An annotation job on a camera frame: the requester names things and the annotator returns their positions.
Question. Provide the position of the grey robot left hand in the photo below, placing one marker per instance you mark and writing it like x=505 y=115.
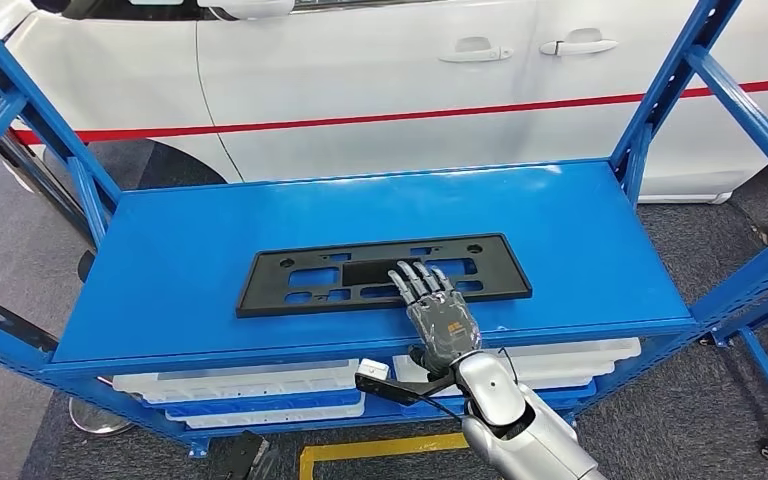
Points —
x=245 y=460

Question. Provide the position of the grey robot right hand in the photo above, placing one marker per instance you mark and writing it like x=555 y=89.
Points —
x=444 y=324

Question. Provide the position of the black plastic plate part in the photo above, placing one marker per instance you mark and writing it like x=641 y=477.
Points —
x=265 y=291

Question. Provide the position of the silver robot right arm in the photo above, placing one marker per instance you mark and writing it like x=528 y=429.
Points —
x=530 y=430

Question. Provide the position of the blue metal shelf rack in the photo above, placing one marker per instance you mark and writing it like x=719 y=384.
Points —
x=192 y=265

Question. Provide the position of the white translucent plastic bin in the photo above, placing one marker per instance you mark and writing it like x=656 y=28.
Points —
x=556 y=358
x=238 y=384
x=258 y=420
x=563 y=384

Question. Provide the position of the blue plastic bin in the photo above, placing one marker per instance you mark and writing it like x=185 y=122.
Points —
x=576 y=399
x=258 y=404

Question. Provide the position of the yellow floor tape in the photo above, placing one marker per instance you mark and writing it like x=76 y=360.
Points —
x=371 y=447

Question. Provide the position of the white car red stripe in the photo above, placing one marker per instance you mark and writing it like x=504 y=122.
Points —
x=357 y=79

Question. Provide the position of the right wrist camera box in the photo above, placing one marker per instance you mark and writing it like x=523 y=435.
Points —
x=374 y=370

